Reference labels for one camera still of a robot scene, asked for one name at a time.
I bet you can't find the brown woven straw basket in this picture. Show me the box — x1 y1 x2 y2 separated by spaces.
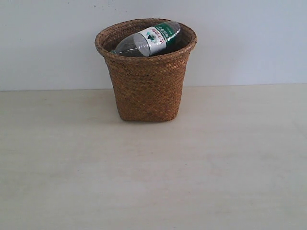
94 18 197 122

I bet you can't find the clear plastic water bottle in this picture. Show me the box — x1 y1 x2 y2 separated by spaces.
111 21 181 57

